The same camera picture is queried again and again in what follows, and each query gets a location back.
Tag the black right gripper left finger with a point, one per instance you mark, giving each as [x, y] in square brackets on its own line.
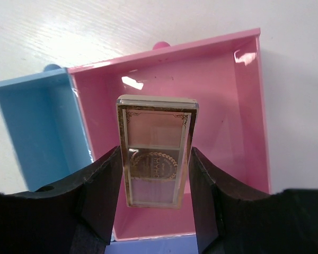
[72, 215]

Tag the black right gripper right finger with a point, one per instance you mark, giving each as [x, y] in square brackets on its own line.
[232, 217]

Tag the gold long eyeshadow palette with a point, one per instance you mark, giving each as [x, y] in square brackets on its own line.
[155, 138]

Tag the dark blue organizer bin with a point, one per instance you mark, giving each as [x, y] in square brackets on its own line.
[171, 245]

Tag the light blue organizer bin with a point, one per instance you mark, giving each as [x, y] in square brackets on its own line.
[43, 118]

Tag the pink organizer bin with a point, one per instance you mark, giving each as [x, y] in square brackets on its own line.
[223, 74]

